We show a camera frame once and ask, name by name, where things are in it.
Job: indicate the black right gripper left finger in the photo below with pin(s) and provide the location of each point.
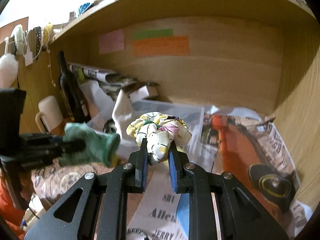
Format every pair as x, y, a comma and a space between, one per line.
95, 207

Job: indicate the white ceramic mug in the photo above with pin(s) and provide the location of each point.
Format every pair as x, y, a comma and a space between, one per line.
49, 115

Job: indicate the pink sticky note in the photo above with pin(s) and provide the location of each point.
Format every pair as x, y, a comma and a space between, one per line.
111, 42

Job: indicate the green knitted sock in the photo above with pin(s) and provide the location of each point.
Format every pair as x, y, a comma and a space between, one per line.
99, 147

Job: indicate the orange sticky note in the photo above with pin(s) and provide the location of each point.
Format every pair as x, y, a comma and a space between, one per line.
161, 46

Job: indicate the small white cardboard box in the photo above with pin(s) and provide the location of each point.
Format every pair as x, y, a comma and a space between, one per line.
145, 92

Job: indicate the green sticky note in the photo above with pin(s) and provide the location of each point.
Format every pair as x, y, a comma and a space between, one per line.
153, 33

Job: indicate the dark wine bottle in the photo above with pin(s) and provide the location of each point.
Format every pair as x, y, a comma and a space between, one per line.
72, 94

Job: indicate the stack of magazines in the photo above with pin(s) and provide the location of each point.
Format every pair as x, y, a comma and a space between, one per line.
109, 80

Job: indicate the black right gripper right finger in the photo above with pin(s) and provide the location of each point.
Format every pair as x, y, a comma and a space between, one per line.
219, 205

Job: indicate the newspaper print cloth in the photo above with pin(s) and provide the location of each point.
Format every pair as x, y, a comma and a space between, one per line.
156, 212

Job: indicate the white fluffy pompom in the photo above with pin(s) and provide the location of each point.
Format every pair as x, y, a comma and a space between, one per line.
8, 70

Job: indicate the beige cloth dust bag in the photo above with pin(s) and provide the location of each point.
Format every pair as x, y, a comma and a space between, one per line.
122, 115

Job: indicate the floral patterned fabric scrunchie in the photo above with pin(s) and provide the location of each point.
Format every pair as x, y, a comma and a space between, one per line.
159, 130

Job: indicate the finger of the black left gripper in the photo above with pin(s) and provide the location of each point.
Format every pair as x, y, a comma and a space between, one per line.
72, 146

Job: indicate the white envelope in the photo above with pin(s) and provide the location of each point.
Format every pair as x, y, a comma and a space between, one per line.
97, 100

